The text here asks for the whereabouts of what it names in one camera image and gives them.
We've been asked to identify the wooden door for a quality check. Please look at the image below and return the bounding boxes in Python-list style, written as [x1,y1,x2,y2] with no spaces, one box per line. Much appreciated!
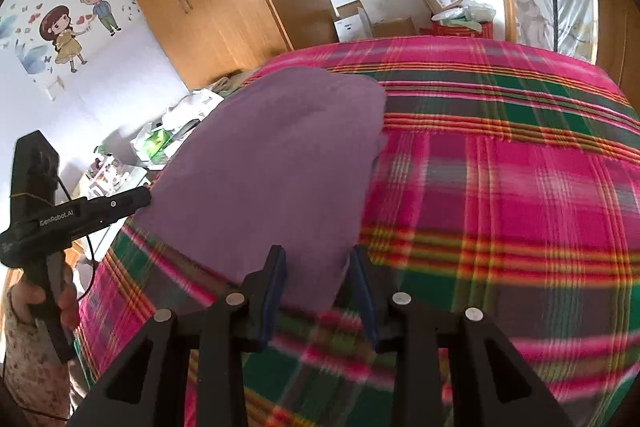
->
[589,0,640,108]

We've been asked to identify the purple pants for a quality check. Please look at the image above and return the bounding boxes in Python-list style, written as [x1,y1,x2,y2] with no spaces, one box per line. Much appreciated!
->
[137,67,389,314]

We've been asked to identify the white plastic bags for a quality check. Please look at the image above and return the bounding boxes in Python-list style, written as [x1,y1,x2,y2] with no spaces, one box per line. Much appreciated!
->
[429,0,498,26]

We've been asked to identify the person's left hand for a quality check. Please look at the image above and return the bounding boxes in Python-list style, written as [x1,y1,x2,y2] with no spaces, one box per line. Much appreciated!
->
[7,256,82,333]

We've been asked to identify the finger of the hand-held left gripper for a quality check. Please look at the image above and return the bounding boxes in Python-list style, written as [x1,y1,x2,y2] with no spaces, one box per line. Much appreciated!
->
[106,185,152,216]

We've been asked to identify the red box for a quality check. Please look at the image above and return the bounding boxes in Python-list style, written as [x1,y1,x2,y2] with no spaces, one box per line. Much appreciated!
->
[431,18,494,41]

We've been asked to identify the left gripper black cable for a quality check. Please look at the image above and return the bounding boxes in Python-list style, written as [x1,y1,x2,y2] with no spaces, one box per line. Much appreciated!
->
[49,176,97,304]

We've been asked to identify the plain brown cardboard box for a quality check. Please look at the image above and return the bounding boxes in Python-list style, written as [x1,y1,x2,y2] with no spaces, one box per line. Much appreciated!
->
[371,16,418,40]

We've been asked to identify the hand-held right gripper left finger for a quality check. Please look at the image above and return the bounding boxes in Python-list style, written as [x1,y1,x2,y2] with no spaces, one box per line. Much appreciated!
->
[67,245,287,427]

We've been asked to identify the small bottles on nightstand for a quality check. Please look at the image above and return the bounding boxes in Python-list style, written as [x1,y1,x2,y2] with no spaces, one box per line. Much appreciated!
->
[84,146,132,198]

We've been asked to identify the white nightstand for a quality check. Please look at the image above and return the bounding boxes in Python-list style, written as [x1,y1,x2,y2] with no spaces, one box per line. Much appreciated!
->
[71,156,152,259]

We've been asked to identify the cartoon wall stickers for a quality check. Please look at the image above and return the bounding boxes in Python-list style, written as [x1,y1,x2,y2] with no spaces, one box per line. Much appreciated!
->
[0,0,147,76]

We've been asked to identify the person's left forearm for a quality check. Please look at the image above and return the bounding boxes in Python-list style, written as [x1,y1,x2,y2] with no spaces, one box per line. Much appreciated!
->
[1,301,77,414]

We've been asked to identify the white wall switch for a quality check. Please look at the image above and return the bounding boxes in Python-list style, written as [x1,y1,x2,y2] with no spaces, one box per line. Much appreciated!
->
[43,76,67,101]

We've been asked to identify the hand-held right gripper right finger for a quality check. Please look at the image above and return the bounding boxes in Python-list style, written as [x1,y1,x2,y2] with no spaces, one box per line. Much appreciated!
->
[350,245,573,427]

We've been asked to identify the pink green plaid blanket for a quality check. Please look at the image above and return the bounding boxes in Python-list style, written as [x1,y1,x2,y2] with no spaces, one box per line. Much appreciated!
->
[75,35,640,427]

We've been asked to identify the green tissue packet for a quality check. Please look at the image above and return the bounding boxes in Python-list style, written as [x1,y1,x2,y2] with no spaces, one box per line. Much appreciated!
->
[130,122,174,164]

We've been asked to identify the white cardboard box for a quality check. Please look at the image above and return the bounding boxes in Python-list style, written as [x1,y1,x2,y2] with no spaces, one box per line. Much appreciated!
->
[334,0,374,42]

